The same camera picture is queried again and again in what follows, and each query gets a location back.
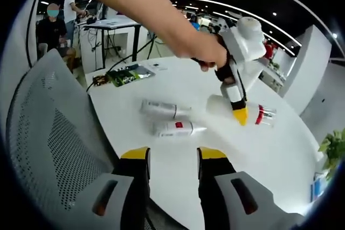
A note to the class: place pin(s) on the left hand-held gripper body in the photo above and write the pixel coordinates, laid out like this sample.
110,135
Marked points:
245,49

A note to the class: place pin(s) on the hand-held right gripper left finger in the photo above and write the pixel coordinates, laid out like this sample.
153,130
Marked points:
134,187

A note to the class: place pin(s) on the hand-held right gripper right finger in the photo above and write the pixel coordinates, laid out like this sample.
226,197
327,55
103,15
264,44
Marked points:
215,187

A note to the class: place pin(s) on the white skincare bottle red collar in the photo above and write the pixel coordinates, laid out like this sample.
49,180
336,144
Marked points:
218,106

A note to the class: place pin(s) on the white skincare tube red label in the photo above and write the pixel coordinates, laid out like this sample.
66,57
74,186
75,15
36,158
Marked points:
172,130

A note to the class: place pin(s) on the silver skincare tube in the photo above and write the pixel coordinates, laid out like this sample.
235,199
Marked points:
161,108

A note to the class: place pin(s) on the person's left hand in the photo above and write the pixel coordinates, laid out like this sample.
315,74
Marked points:
207,51

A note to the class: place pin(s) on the white pillar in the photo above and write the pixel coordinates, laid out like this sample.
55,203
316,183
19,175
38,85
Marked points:
310,71

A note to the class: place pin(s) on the small clear packet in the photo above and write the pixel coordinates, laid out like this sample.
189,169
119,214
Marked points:
159,66

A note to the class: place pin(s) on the blue box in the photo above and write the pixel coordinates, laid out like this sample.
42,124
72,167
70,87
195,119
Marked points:
318,187

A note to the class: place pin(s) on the grey mesh office chair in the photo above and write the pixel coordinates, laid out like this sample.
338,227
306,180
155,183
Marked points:
54,119

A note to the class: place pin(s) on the green potted plant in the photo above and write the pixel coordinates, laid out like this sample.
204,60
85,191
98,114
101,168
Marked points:
335,149

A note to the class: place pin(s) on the green printed packet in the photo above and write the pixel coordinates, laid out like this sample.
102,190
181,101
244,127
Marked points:
129,75

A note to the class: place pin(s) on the small gold circuit board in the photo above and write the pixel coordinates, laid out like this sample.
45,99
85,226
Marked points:
100,80

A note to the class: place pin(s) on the white desk black legs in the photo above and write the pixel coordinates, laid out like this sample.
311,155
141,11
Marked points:
118,22

